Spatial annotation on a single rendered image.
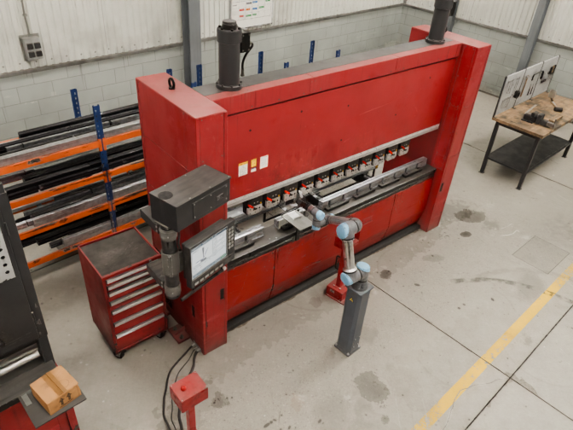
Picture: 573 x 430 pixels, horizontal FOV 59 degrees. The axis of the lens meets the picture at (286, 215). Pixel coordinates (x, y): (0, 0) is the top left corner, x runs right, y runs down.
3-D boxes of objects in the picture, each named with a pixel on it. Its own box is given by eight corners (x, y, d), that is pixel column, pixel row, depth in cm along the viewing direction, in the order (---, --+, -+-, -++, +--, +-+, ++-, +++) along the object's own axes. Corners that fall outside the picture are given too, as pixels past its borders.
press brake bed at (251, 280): (221, 336, 475) (221, 269, 428) (209, 322, 488) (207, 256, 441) (419, 229, 641) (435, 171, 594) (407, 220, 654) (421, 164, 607)
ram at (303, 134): (212, 213, 406) (211, 121, 360) (207, 208, 411) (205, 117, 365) (438, 128, 572) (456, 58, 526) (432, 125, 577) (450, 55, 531)
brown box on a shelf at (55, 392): (36, 429, 284) (31, 415, 277) (18, 398, 299) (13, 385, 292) (87, 399, 302) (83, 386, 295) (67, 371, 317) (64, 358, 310)
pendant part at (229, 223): (192, 290, 347) (189, 249, 326) (179, 282, 352) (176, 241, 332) (234, 258, 378) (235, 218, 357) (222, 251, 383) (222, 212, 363)
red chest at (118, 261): (118, 365, 440) (102, 280, 384) (95, 330, 471) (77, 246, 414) (170, 339, 468) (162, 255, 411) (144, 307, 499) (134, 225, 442)
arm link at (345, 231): (362, 282, 417) (358, 221, 397) (349, 289, 409) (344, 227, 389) (352, 277, 426) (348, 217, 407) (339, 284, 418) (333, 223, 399)
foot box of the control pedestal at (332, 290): (344, 305, 519) (345, 297, 512) (324, 294, 532) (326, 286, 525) (355, 296, 533) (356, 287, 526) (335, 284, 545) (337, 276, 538)
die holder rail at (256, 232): (217, 255, 436) (217, 246, 430) (214, 252, 439) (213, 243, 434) (263, 235, 463) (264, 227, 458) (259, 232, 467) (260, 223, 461)
